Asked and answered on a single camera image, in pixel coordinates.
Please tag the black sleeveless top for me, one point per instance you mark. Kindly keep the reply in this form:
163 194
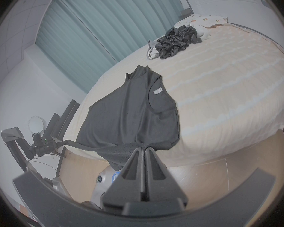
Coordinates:
123 112

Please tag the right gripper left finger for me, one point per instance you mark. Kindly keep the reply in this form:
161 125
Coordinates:
130 185

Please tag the bed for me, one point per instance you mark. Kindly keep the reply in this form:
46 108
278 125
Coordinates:
227 91

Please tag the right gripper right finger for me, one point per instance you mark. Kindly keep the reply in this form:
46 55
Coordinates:
156 185

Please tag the blue-green curtain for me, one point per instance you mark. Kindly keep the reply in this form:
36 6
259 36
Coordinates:
68 55
123 15

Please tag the round white fan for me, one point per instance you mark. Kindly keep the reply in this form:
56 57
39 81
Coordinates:
36 124

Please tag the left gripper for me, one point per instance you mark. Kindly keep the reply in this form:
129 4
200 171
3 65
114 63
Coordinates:
58 143

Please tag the grey bedside table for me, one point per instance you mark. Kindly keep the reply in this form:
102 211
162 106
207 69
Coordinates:
185 13

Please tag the white printed pillow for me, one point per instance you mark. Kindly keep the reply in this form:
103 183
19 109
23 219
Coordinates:
198 20

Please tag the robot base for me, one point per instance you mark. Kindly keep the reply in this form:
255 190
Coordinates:
104 177

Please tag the dark grey stepped cabinet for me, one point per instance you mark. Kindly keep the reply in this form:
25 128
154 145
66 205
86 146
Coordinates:
64 117

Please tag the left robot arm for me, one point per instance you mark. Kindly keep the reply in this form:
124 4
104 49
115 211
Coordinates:
37 142

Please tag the pile of clothes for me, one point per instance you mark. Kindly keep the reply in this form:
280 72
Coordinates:
175 44

